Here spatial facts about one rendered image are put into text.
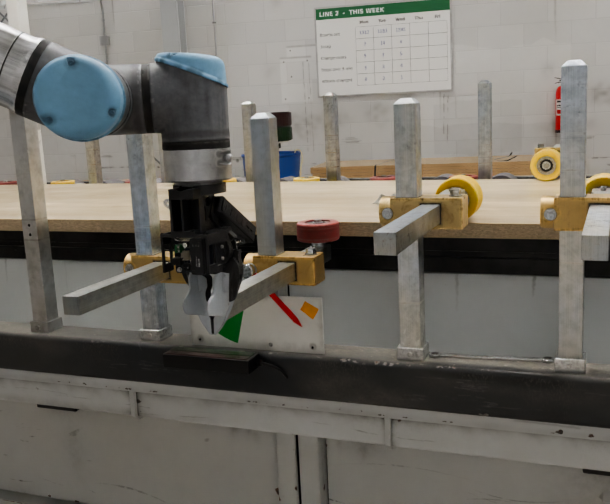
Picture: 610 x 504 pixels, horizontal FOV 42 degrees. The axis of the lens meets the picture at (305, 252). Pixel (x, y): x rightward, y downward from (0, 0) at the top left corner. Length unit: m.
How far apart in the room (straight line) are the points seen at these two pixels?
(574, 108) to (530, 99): 7.17
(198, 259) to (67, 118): 0.26
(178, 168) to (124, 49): 8.48
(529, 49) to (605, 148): 1.25
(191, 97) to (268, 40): 7.81
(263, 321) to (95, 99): 0.63
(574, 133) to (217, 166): 0.52
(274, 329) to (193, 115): 0.50
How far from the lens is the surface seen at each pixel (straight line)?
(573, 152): 1.22
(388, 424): 1.40
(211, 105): 1.03
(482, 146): 2.34
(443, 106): 8.42
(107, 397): 1.66
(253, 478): 1.84
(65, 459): 2.11
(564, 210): 1.22
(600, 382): 1.27
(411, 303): 1.29
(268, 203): 1.34
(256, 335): 1.40
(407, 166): 1.26
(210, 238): 1.02
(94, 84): 0.88
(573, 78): 1.21
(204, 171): 1.02
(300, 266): 1.33
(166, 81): 1.03
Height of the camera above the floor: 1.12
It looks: 11 degrees down
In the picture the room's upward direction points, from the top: 3 degrees counter-clockwise
